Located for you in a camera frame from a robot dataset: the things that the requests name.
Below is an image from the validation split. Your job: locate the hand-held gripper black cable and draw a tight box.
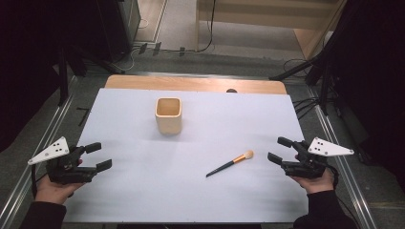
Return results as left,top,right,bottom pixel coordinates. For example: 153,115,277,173
30,163,49,198
326,164,362,225

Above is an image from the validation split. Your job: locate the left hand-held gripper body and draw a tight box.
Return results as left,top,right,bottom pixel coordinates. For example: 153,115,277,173
28,136,98,185

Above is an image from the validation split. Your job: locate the white table mat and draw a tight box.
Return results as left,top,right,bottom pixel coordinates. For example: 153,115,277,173
62,88,309,224

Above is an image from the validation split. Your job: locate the black hanging cable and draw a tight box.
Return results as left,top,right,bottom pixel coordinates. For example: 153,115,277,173
160,0,218,54

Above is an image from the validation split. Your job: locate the makeup brush with gold ferrule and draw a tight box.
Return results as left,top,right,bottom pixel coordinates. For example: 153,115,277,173
205,150,255,178

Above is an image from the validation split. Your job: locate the right hand-held gripper black cable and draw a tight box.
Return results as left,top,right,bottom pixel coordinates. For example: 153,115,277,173
326,164,362,225

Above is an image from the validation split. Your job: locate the white floor cable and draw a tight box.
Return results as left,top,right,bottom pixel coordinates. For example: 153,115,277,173
114,47,142,73

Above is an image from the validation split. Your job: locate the metal floor rail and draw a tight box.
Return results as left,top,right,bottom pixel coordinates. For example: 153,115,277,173
306,85,379,229
0,94,75,228

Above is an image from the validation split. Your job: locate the person's right hand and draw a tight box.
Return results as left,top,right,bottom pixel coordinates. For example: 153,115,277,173
290,155,336,196

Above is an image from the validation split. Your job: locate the person's left hand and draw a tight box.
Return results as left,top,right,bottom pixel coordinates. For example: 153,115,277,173
34,158,85,205

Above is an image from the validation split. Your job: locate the light wooden furniture frame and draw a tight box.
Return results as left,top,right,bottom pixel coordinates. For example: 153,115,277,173
194,0,349,61

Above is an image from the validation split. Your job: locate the bundle of black floor cables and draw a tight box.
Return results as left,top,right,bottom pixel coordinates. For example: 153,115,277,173
291,96,322,121

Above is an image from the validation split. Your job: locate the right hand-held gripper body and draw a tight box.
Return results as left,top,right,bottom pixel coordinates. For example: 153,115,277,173
281,136,355,179

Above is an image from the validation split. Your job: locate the black metal stand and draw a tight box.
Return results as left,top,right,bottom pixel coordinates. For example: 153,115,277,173
56,44,89,108

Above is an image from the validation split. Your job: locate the left hand-held gripper black cable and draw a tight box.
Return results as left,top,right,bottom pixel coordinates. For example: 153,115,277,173
30,163,49,198

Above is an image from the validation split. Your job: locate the black equipment cabinet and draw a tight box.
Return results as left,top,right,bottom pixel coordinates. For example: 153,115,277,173
95,0,141,63

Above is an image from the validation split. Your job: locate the square wooden cup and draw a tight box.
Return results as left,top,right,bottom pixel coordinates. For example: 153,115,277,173
154,96,183,136

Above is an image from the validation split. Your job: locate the black tripod stand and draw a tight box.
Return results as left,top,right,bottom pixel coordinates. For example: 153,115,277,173
267,53,332,116

